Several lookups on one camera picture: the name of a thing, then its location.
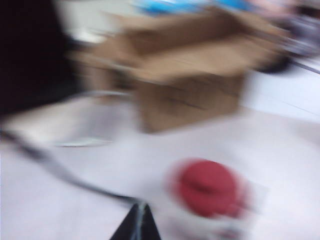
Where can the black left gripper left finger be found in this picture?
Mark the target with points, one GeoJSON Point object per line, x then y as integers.
{"type": "Point", "coordinates": [130, 226]}

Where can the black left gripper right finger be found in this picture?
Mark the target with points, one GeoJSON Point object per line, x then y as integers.
{"type": "Point", "coordinates": [150, 227]}

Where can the red-lid jar doll with guitar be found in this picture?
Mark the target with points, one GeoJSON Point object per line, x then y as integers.
{"type": "Point", "coordinates": [207, 187]}

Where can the dark black panel screen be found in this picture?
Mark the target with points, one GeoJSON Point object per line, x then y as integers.
{"type": "Point", "coordinates": [27, 55]}

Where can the torn cardboard box marked BOX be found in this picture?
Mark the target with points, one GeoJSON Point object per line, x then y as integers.
{"type": "Point", "coordinates": [190, 75]}

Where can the blue wet wipes packet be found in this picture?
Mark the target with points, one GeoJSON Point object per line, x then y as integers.
{"type": "Point", "coordinates": [162, 6]}

